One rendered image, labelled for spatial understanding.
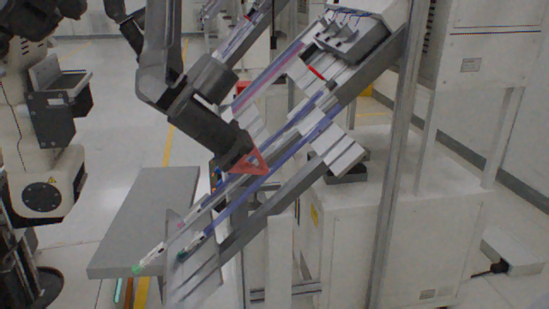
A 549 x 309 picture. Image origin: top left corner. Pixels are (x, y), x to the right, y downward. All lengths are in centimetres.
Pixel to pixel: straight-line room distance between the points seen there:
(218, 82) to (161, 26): 16
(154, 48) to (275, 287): 65
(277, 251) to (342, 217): 43
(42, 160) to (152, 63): 67
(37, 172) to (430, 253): 136
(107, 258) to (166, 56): 69
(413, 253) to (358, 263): 22
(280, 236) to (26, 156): 76
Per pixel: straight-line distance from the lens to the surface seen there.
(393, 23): 114
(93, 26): 1014
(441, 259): 163
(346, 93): 110
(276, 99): 259
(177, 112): 60
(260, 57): 585
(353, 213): 130
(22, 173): 128
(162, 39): 68
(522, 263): 221
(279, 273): 98
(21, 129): 127
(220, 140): 61
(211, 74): 60
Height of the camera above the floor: 131
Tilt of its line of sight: 26 degrees down
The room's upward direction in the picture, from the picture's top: straight up
